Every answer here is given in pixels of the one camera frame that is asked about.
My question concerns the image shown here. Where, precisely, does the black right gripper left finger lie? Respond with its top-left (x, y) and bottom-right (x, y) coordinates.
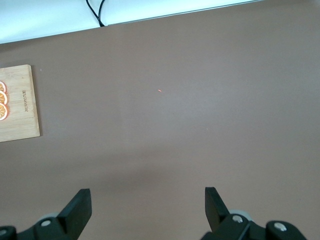
top-left (0, 188), bottom-right (92, 240)

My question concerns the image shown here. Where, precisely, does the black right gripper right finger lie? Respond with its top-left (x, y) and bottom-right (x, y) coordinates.
top-left (201, 186), bottom-right (310, 240)

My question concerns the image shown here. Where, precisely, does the bamboo cutting board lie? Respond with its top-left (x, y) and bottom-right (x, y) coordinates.
top-left (0, 64), bottom-right (41, 143)

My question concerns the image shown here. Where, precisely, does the brown table cover mat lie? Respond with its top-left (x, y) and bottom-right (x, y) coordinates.
top-left (0, 0), bottom-right (320, 240)

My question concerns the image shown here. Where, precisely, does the thin black hanging cable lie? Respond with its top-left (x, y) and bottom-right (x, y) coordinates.
top-left (85, 0), bottom-right (107, 27)

